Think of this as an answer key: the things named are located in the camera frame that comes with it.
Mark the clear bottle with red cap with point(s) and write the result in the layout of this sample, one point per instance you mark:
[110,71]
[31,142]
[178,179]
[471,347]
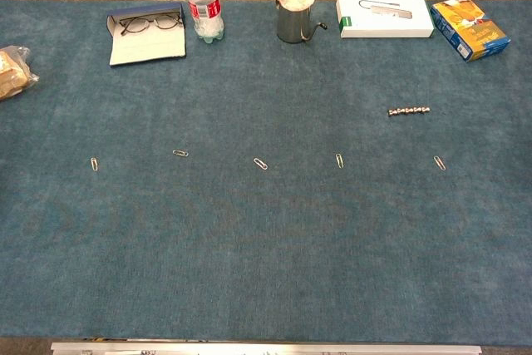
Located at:
[204,6]

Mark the aluminium profile rail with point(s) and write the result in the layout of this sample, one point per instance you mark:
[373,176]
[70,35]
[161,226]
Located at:
[266,348]

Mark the silver paperclip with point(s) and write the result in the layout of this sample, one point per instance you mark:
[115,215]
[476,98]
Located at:
[260,164]
[95,164]
[439,163]
[180,153]
[340,161]

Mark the blue and yellow carton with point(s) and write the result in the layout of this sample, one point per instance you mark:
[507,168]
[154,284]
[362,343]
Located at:
[469,31]

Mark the blue table cloth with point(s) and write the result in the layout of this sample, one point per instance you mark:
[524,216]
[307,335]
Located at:
[266,247]

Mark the white adapter product box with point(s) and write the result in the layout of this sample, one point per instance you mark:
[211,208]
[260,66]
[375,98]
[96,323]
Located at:
[386,26]

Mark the thin-rimmed eyeglasses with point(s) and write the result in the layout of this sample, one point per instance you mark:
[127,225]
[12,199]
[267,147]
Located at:
[135,25]

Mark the bread in clear bag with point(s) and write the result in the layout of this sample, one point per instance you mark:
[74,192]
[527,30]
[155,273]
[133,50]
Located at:
[12,76]

